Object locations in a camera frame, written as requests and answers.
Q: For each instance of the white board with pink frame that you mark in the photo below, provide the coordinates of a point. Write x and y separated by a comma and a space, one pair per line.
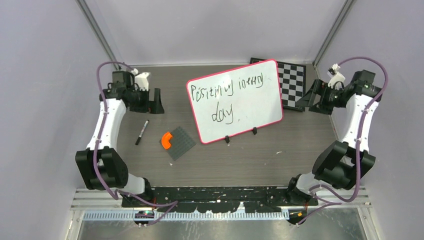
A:
215, 124

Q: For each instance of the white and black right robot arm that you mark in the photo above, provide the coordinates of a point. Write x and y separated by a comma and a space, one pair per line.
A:
347, 160

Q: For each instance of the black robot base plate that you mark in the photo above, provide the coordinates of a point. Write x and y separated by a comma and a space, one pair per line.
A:
226, 199

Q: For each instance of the aluminium frame rail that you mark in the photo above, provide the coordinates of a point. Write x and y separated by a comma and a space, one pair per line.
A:
96, 206

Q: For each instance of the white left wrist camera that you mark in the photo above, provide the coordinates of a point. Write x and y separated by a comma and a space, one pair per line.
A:
141, 80

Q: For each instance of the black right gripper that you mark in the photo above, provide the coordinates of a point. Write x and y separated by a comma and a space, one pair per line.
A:
307, 100

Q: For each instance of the grey studded base plate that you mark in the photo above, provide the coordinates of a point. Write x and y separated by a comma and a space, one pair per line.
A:
181, 143

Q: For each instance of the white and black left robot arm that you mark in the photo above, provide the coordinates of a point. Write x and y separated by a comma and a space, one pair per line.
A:
100, 164

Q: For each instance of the orange curved pipe piece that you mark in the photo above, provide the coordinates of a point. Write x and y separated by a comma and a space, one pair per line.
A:
165, 140

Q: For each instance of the white marker pen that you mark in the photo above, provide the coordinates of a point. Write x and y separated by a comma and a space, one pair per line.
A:
138, 140

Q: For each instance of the black and white checkerboard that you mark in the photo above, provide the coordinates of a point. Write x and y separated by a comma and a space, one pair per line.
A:
291, 84

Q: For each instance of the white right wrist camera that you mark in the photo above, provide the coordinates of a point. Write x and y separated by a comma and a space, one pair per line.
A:
336, 78

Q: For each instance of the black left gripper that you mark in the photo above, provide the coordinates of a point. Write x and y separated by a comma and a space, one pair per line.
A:
152, 107

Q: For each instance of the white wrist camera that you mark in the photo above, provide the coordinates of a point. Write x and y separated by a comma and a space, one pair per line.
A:
336, 78
141, 80

